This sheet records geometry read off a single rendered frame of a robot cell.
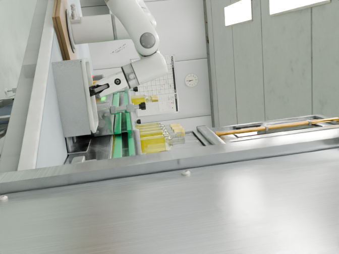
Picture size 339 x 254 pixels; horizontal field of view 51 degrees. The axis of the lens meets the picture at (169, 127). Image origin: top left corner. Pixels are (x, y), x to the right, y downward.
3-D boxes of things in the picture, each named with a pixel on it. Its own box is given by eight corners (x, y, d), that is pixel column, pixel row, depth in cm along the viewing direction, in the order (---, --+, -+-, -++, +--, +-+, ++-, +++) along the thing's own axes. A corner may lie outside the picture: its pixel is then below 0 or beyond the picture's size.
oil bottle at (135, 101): (118, 108, 241) (159, 103, 244) (117, 100, 240) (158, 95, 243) (118, 107, 247) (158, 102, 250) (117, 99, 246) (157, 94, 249)
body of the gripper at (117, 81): (133, 88, 108) (99, 102, 107) (133, 86, 118) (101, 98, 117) (124, 65, 106) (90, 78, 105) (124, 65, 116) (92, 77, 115)
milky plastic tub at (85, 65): (65, 138, 104) (95, 134, 105) (52, 61, 99) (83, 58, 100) (73, 126, 121) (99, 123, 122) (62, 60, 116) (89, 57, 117)
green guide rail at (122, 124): (114, 134, 129) (135, 131, 130) (113, 131, 129) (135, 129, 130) (118, 87, 299) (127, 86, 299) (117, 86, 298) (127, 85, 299)
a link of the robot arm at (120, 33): (111, 16, 123) (156, 12, 125) (110, 10, 134) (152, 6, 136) (115, 44, 127) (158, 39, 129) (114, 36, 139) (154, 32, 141)
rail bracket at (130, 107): (114, 140, 125) (149, 135, 126) (108, 93, 121) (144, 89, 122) (114, 138, 128) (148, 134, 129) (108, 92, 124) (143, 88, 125)
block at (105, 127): (93, 137, 124) (113, 135, 124) (89, 111, 121) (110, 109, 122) (94, 135, 127) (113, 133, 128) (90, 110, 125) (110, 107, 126)
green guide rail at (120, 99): (111, 114, 127) (133, 112, 128) (111, 112, 127) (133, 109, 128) (116, 79, 297) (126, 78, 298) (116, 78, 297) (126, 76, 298)
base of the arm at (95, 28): (63, 12, 118) (110, 8, 119) (65, 0, 127) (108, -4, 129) (72, 55, 127) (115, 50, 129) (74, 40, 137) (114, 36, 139)
